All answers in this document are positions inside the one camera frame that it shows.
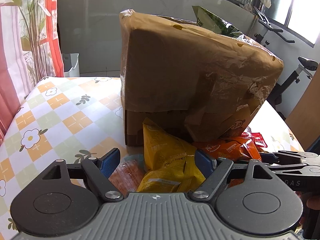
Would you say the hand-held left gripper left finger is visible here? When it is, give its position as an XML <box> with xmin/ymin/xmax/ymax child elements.
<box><xmin>41</xmin><ymin>148</ymin><xmax>124</xmax><ymax>202</ymax></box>

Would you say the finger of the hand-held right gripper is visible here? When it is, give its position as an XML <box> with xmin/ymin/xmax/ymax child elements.
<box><xmin>260</xmin><ymin>151</ymin><xmax>320</xmax><ymax>164</ymax></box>
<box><xmin>272</xmin><ymin>164</ymin><xmax>320</xmax><ymax>177</ymax></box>

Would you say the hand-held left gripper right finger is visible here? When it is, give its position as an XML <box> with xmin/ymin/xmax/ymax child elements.
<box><xmin>192</xmin><ymin>150</ymin><xmax>274</xmax><ymax>202</ymax></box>

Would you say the glossy red snack packet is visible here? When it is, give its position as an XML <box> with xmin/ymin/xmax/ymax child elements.
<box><xmin>241</xmin><ymin>131</ymin><xmax>267</xmax><ymax>148</ymax></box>

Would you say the large yellow snack packet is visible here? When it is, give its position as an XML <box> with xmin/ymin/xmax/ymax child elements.
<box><xmin>137</xmin><ymin>117</ymin><xmax>207</xmax><ymax>193</ymax></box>

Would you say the person's right hand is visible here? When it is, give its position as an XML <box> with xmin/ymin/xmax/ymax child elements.
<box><xmin>305</xmin><ymin>195</ymin><xmax>320</xmax><ymax>212</ymax></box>

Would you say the orange bread packet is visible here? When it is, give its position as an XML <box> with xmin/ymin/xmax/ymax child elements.
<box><xmin>109</xmin><ymin>155</ymin><xmax>147</xmax><ymax>193</ymax></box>

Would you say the orange snack packet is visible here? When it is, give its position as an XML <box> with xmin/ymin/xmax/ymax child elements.
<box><xmin>192</xmin><ymin>136</ymin><xmax>262</xmax><ymax>162</ymax></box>

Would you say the brown wooden board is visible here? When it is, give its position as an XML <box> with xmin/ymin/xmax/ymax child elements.
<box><xmin>285</xmin><ymin>62</ymin><xmax>320</xmax><ymax>150</ymax></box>

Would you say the black exercise bike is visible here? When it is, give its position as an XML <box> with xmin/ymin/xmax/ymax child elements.
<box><xmin>252</xmin><ymin>5</ymin><xmax>319</xmax><ymax>120</ymax></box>

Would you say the taped brown cardboard box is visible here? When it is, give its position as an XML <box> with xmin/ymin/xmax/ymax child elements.
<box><xmin>119</xmin><ymin>9</ymin><xmax>284</xmax><ymax>147</ymax></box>

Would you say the white trash bin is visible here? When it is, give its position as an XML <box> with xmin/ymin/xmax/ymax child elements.
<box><xmin>62</xmin><ymin>53</ymin><xmax>80</xmax><ymax>77</ymax></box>

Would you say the green snack bag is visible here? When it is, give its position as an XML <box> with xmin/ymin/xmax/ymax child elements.
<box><xmin>192</xmin><ymin>5</ymin><xmax>247</xmax><ymax>38</ymax></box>

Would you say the floral red striped curtain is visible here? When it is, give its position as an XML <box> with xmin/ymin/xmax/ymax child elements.
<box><xmin>0</xmin><ymin>0</ymin><xmax>64</xmax><ymax>138</ymax></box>

